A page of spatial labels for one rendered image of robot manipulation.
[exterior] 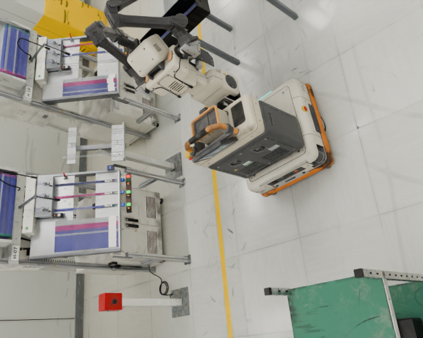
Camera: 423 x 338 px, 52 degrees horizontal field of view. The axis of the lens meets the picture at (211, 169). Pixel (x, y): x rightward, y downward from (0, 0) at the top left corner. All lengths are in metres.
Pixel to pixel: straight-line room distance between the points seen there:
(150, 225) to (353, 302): 2.67
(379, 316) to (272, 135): 1.28
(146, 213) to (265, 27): 2.01
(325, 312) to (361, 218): 1.13
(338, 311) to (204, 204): 2.24
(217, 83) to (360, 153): 1.04
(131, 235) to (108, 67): 1.59
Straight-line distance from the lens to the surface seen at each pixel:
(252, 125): 2.49
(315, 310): 1.92
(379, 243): 2.84
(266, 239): 3.33
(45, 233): 3.73
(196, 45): 2.56
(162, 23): 2.53
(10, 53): 4.35
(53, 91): 4.31
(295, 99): 3.05
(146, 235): 4.09
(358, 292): 1.81
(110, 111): 4.37
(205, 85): 2.72
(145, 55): 2.54
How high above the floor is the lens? 2.54
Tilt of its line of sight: 41 degrees down
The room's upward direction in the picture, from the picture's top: 75 degrees counter-clockwise
